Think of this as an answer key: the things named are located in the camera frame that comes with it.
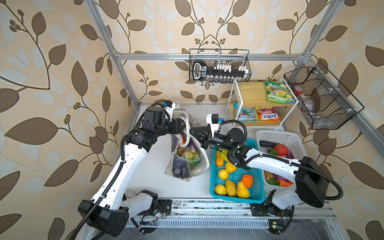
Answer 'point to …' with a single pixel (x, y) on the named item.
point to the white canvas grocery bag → (177, 168)
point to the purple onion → (277, 177)
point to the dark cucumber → (263, 143)
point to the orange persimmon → (248, 180)
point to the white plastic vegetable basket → (291, 139)
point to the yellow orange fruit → (230, 168)
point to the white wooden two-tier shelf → (249, 106)
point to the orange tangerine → (184, 140)
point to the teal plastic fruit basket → (256, 193)
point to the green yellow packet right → (278, 92)
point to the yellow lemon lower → (223, 174)
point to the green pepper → (273, 181)
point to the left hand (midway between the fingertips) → (183, 121)
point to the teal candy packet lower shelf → (246, 114)
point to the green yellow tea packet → (192, 156)
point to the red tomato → (282, 150)
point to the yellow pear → (242, 191)
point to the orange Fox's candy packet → (268, 114)
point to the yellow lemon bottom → (220, 189)
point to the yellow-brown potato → (231, 189)
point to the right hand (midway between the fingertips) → (189, 131)
